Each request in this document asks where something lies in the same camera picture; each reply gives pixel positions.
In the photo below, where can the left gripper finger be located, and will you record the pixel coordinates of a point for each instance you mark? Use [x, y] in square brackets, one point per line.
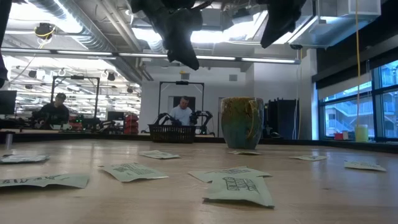
[192, 40]
[175, 37]

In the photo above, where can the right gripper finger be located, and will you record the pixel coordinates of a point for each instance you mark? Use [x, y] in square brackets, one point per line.
[290, 21]
[273, 25]

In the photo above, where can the pale stevia sweetener packet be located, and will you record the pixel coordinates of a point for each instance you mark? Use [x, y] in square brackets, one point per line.
[133, 172]
[363, 166]
[158, 154]
[46, 181]
[244, 152]
[239, 193]
[308, 158]

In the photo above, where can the black background robot arm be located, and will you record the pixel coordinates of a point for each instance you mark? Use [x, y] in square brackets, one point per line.
[164, 118]
[202, 116]

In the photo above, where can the long linear ceiling light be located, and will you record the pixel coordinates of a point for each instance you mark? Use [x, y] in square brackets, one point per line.
[267, 60]

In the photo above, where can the person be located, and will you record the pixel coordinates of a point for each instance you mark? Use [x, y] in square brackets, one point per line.
[182, 113]
[54, 113]

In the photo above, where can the black cabinet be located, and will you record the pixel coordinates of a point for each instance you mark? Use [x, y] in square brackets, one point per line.
[283, 119]

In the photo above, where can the black mesh bin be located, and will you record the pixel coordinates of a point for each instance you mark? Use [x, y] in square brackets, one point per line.
[172, 133]

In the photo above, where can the red storage bin stack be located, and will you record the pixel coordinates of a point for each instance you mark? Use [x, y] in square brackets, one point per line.
[131, 124]
[76, 123]

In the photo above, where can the small black computer monitor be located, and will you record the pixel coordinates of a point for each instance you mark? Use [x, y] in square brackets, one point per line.
[115, 115]

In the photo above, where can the green brown ceramic mug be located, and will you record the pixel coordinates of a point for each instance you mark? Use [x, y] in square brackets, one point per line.
[242, 130]

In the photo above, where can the large glass window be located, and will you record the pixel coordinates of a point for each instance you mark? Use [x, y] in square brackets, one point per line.
[342, 115]

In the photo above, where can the small red box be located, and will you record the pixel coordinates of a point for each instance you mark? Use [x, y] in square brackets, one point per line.
[338, 136]

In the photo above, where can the yellow plastic container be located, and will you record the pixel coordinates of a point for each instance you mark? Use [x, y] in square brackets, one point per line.
[361, 133]

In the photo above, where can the black dome camera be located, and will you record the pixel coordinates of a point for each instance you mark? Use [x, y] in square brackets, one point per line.
[296, 46]

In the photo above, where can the grey wall vent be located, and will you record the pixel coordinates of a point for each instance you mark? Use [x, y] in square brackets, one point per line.
[233, 77]
[185, 76]

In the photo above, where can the black metal station frame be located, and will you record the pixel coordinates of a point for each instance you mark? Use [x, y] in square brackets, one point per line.
[192, 83]
[87, 77]

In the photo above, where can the black rig upright post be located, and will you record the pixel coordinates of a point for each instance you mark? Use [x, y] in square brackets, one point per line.
[4, 18]

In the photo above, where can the silver metal post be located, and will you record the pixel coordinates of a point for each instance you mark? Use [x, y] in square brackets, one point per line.
[9, 140]

